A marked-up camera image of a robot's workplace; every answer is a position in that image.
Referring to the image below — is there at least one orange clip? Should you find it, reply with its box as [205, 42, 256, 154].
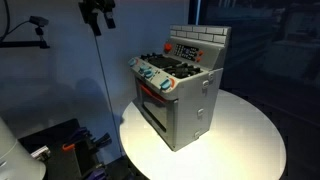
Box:
[61, 143, 76, 152]

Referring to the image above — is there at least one red oven door handle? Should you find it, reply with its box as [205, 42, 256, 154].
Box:
[138, 83, 167, 104]

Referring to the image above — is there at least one white conical object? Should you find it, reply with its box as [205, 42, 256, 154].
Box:
[0, 116, 47, 180]

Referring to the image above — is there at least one thin grey pole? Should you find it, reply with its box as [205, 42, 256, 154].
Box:
[94, 34, 123, 158]

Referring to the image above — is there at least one black camera cable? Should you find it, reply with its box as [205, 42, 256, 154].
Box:
[0, 0, 33, 43]

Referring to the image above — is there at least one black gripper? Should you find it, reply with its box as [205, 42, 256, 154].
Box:
[78, 0, 117, 37]

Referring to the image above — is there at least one blue knob with orange ring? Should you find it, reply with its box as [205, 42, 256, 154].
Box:
[159, 78, 173, 91]

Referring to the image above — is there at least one large red timer knob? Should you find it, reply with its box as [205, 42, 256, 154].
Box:
[163, 42, 174, 54]

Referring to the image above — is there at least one white office machine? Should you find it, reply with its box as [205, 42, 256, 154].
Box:
[127, 23, 233, 153]

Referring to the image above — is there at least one black keypad panel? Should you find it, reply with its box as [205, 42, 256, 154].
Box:
[173, 43, 200, 62]

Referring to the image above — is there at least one grey oven door with window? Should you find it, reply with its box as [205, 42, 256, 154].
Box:
[133, 78, 176, 139]

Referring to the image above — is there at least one purple tool handle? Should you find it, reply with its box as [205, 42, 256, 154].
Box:
[84, 167, 108, 180]
[68, 126, 93, 143]

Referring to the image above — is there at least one silver metal part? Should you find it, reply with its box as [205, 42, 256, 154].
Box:
[30, 146, 52, 161]

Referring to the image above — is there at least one black burner grate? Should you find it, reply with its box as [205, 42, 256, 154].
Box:
[162, 62, 204, 80]
[139, 52, 183, 69]

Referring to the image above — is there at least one black tool box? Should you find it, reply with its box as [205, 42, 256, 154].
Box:
[18, 118, 114, 180]

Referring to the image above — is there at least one small black camera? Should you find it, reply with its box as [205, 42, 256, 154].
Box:
[28, 15, 50, 28]

